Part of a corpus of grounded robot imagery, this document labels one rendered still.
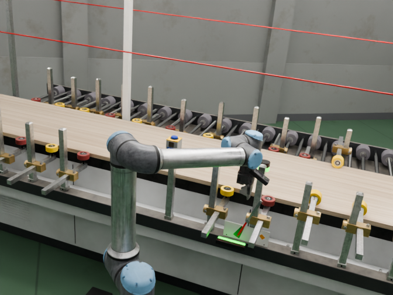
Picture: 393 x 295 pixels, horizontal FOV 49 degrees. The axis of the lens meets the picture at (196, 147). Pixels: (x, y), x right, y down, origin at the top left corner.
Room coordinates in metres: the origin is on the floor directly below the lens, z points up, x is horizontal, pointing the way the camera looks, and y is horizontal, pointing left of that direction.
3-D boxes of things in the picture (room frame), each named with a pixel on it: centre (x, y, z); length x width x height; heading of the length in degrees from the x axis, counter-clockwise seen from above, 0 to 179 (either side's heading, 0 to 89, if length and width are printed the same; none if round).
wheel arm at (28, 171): (2.48, 1.04, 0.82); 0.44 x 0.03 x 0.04; 162
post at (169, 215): (2.23, 0.13, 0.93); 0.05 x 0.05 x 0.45; 72
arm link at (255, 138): (2.01, -0.28, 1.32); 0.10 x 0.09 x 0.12; 122
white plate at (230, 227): (2.05, -0.32, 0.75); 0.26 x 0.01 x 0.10; 72
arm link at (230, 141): (1.94, -0.19, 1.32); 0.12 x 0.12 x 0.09; 32
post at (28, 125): (2.53, 1.07, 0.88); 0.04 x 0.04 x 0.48; 72
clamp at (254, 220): (2.06, -0.38, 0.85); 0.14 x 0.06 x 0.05; 72
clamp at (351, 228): (1.91, -0.86, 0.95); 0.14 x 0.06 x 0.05; 72
